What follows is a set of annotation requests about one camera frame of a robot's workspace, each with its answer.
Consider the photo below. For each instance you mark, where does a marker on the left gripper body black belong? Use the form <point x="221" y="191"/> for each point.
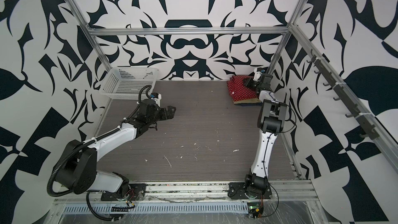
<point x="162" y="114"/>

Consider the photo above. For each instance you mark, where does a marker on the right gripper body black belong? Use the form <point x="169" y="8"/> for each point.
<point x="254" y="85"/>

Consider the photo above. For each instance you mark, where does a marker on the red polka dot skirt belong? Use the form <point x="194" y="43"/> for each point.
<point x="237" y="90"/>

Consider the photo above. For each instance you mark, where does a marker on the blue denim skirt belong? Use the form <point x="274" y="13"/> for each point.
<point x="250" y="104"/>

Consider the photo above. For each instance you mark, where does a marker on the olive green skirt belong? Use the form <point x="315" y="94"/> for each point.
<point x="248" y="101"/>

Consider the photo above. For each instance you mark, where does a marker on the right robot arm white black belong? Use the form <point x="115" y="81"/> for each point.
<point x="270" y="122"/>

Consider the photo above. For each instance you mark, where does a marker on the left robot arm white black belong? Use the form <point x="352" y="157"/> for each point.
<point x="76" y="171"/>

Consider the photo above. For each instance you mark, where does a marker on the white plastic basket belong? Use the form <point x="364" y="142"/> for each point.
<point x="127" y="83"/>

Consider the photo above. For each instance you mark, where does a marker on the small circuit board right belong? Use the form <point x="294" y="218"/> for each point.
<point x="255" y="209"/>

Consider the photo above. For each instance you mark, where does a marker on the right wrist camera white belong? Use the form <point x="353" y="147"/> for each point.
<point x="258" y="73"/>

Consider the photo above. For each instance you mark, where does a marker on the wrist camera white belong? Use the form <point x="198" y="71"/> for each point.
<point x="157" y="98"/>
<point x="258" y="73"/>

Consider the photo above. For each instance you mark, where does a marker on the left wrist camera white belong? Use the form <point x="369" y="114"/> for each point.
<point x="157" y="98"/>

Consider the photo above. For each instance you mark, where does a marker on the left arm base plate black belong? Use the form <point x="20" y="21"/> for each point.
<point x="131" y="192"/>

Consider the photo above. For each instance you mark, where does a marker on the aluminium front rail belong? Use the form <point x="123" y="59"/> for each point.
<point x="213" y="191"/>

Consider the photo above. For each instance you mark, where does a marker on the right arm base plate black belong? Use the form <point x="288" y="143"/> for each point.
<point x="238" y="191"/>

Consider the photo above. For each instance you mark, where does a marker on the aluminium frame crossbar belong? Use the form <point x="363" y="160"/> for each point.
<point x="187" y="31"/>

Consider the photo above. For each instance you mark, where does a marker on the white slotted cable duct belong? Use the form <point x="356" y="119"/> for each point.
<point x="175" y="208"/>

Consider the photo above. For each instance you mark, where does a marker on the grey wall hook rail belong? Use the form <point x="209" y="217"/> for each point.
<point x="346" y="96"/>

